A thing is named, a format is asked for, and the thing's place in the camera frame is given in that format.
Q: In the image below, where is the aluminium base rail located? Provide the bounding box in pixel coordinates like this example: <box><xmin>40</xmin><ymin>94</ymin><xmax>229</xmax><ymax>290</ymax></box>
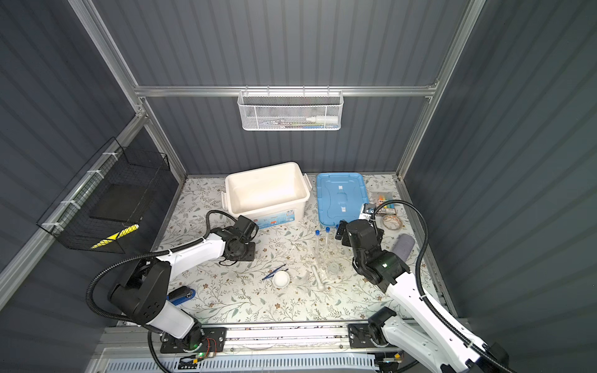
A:
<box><xmin>92</xmin><ymin>321</ymin><xmax>401</xmax><ymax>360</ymax></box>

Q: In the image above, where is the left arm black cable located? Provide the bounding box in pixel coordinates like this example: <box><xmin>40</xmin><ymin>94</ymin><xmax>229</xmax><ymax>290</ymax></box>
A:
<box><xmin>85</xmin><ymin>209</ymin><xmax>239</xmax><ymax>323</ymax></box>

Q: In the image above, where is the white wire mesh basket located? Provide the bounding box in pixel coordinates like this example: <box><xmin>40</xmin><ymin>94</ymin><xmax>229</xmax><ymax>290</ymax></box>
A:
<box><xmin>237</xmin><ymin>92</ymin><xmax>345</xmax><ymax>131</ymax></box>

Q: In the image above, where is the small clear glass beaker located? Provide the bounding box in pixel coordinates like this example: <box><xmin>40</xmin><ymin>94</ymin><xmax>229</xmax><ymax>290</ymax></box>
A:
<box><xmin>324</xmin><ymin>262</ymin><xmax>341</xmax><ymax>278</ymax></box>

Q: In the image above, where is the black wire wall basket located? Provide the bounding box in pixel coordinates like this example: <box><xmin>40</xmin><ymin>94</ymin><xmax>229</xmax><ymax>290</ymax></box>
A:
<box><xmin>37</xmin><ymin>142</ymin><xmax>177</xmax><ymax>254</ymax></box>

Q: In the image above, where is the white plastic storage box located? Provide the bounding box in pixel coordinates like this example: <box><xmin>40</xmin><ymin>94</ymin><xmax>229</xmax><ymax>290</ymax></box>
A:
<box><xmin>222</xmin><ymin>162</ymin><xmax>312</xmax><ymax>229</ymax></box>

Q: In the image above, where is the white bottle in basket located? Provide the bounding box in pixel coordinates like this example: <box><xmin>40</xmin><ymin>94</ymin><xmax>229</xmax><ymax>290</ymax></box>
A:
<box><xmin>306</xmin><ymin>116</ymin><xmax>340</xmax><ymax>126</ymax></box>

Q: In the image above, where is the blue plastic box lid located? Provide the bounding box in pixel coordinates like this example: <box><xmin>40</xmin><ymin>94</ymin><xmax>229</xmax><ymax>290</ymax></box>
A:
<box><xmin>316</xmin><ymin>173</ymin><xmax>369</xmax><ymax>227</ymax></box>

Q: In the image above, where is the white ceramic mortar bowl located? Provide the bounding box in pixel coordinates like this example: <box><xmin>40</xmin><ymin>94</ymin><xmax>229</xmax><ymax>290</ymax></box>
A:
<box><xmin>272</xmin><ymin>270</ymin><xmax>291</xmax><ymax>288</ymax></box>

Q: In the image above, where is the colourful pH paper pack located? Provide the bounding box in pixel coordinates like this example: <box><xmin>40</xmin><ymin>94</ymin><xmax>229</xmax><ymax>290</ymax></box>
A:
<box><xmin>373</xmin><ymin>192</ymin><xmax>396</xmax><ymax>216</ymax></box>

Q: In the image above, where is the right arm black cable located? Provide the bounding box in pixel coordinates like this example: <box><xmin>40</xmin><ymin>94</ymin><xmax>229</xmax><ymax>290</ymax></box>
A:
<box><xmin>370</xmin><ymin>199</ymin><xmax>514</xmax><ymax>373</ymax></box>

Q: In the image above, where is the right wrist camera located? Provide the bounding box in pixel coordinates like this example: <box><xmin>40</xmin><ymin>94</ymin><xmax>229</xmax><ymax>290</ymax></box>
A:
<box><xmin>361</xmin><ymin>203</ymin><xmax>376</xmax><ymax>219</ymax></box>

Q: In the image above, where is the grey oval stone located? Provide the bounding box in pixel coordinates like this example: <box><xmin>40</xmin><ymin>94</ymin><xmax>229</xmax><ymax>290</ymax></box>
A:
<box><xmin>391</xmin><ymin>234</ymin><xmax>416</xmax><ymax>262</ymax></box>

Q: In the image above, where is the blue capped test tube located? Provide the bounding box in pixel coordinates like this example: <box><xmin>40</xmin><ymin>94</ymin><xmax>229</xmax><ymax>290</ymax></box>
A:
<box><xmin>314</xmin><ymin>229</ymin><xmax>321</xmax><ymax>256</ymax></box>
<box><xmin>324</xmin><ymin>226</ymin><xmax>333</xmax><ymax>253</ymax></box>

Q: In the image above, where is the white ceramic pestle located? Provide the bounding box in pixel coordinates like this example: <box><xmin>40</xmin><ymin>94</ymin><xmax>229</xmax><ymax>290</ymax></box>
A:
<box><xmin>311</xmin><ymin>265</ymin><xmax>325</xmax><ymax>292</ymax></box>

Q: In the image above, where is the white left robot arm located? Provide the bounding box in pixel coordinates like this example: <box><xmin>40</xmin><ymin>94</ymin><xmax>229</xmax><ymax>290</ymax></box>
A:
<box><xmin>108</xmin><ymin>215</ymin><xmax>259</xmax><ymax>340</ymax></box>

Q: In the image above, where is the blue object at table edge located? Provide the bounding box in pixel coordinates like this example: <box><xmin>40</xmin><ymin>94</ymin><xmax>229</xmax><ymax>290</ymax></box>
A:
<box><xmin>166</xmin><ymin>286</ymin><xmax>196</xmax><ymax>306</ymax></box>

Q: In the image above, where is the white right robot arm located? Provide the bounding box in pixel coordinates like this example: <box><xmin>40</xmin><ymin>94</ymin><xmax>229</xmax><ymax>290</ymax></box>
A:
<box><xmin>337</xmin><ymin>220</ymin><xmax>510</xmax><ymax>372</ymax></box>

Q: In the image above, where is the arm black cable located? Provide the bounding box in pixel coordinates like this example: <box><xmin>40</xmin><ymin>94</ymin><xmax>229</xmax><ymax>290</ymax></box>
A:
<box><xmin>370</xmin><ymin>199</ymin><xmax>514</xmax><ymax>373</ymax></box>
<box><xmin>85</xmin><ymin>209</ymin><xmax>239</xmax><ymax>323</ymax></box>

